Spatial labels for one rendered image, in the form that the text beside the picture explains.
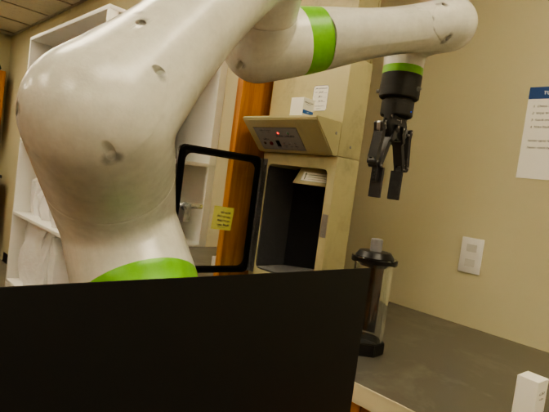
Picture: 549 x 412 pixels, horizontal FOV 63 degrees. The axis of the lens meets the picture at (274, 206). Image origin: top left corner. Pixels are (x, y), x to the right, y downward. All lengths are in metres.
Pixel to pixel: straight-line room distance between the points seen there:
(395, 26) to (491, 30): 0.83
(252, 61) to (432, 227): 1.06
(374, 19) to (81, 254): 0.64
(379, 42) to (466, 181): 0.83
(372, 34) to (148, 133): 0.58
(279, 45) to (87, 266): 0.46
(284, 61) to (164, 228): 0.40
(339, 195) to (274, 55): 0.69
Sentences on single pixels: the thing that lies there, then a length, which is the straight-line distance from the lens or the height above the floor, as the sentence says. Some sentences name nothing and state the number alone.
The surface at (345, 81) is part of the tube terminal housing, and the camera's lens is 1.39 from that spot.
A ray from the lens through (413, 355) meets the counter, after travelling 1.20.
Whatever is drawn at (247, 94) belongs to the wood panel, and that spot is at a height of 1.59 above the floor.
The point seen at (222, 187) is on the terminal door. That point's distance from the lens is 1.47.
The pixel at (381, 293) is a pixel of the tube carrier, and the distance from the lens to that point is 1.09.
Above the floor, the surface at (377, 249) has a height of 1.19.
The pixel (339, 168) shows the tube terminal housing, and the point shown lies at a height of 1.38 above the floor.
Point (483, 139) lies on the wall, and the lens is 1.62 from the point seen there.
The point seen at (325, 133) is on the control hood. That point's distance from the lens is 1.30.
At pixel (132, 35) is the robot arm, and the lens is 0.43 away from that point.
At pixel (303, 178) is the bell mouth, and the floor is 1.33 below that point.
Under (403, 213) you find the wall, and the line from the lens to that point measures 1.71.
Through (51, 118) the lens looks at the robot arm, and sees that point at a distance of 0.38.
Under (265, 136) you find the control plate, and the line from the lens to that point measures 1.47.
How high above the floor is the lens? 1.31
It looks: 3 degrees down
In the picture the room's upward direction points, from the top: 8 degrees clockwise
